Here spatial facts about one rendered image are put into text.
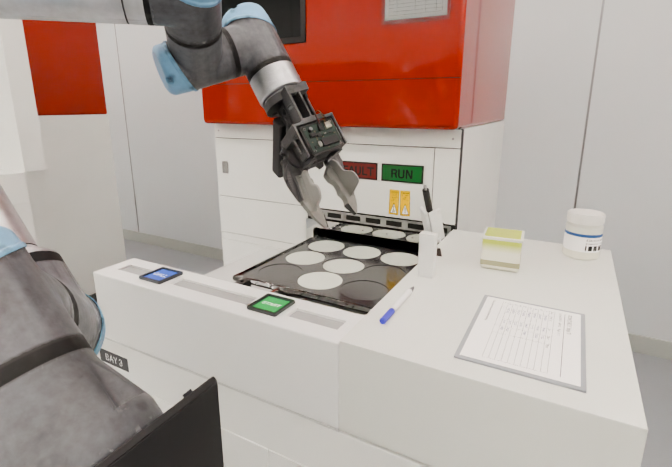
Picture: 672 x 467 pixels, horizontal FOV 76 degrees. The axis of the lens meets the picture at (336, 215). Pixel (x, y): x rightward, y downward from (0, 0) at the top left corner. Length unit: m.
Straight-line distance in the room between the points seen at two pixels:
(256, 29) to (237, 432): 0.66
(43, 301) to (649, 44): 2.52
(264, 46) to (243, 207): 0.86
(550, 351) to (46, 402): 0.55
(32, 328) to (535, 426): 0.50
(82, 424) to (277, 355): 0.37
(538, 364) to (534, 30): 2.17
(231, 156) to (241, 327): 0.86
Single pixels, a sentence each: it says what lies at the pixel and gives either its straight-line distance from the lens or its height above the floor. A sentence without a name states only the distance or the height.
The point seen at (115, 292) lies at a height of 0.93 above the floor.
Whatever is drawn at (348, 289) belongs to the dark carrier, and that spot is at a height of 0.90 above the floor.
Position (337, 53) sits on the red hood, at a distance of 1.19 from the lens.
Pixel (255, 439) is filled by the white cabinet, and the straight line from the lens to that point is 0.82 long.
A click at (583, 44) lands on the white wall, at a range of 2.59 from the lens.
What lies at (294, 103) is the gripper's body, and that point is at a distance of 0.65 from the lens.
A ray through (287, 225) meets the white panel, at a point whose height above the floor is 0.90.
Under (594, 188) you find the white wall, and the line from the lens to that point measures 2.61.
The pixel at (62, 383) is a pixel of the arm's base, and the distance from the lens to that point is 0.40.
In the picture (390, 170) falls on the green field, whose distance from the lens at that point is 1.18.
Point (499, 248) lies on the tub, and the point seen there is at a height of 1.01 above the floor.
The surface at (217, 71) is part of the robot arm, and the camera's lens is 0.70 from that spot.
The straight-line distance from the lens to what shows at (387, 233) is 1.21.
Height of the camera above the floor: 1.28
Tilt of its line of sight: 14 degrees down
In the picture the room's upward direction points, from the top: straight up
